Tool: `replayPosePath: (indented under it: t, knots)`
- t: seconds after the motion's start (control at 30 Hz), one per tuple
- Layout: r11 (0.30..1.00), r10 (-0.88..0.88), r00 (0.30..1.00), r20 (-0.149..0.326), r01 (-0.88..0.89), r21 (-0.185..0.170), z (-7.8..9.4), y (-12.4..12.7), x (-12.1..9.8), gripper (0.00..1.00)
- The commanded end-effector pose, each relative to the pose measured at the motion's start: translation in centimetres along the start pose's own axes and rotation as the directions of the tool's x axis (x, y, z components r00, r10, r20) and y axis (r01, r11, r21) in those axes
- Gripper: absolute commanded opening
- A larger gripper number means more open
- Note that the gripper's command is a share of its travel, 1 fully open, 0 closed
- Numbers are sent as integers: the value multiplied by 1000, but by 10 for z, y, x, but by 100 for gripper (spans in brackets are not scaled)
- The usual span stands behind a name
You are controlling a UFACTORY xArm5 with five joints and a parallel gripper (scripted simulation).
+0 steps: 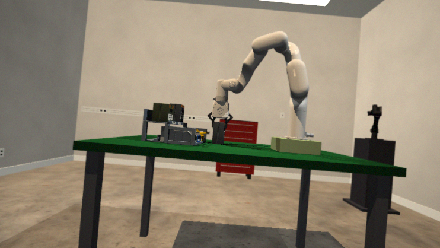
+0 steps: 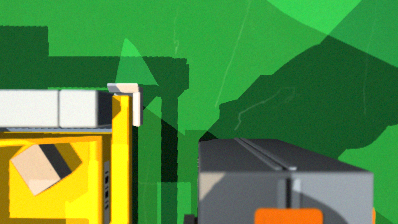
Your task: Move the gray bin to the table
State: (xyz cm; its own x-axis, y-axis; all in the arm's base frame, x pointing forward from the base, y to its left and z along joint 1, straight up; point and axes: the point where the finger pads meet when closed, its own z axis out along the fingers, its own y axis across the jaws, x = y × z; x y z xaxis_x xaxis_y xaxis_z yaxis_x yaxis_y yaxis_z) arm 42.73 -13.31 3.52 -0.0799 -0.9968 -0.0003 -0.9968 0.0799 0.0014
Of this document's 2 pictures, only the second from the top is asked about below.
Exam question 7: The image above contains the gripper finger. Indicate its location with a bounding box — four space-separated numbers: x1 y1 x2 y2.
183 214 198 224

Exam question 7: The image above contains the yellow bar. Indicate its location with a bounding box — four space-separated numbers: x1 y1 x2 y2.
112 96 132 224

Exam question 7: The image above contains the yellow open bin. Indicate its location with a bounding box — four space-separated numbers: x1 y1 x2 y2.
0 132 112 224

